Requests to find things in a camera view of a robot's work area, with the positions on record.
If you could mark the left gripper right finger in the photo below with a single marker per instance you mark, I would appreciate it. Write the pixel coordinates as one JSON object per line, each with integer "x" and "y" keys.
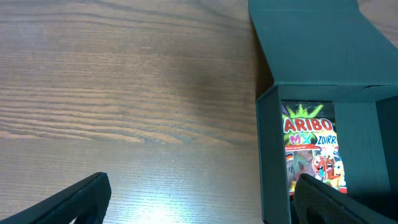
{"x": 316, "y": 202}

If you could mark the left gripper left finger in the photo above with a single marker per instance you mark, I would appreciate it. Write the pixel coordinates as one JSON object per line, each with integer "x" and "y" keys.
{"x": 83, "y": 202}

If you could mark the Haribo gummy candy bag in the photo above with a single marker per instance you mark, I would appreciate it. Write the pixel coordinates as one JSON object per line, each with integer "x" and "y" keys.
{"x": 311, "y": 143}

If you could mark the black gift box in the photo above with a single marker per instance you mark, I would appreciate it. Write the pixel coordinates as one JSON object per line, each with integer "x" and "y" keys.
{"x": 327, "y": 51}

